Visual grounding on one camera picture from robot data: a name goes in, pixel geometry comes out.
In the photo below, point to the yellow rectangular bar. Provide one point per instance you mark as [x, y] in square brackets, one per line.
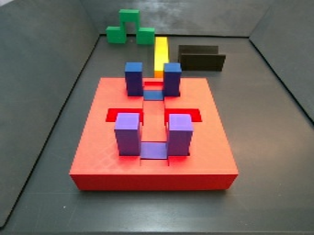
[162, 55]

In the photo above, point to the purple U-shaped block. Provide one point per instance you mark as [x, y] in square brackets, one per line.
[152, 150]

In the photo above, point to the black U-channel holder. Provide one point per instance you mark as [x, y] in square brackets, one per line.
[201, 58]

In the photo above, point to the red slotted base board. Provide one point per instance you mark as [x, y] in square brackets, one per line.
[100, 169]

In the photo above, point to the green stepped arch block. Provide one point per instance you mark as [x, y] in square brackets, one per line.
[130, 24]

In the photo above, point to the blue U-shaped block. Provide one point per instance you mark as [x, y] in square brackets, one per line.
[171, 79]

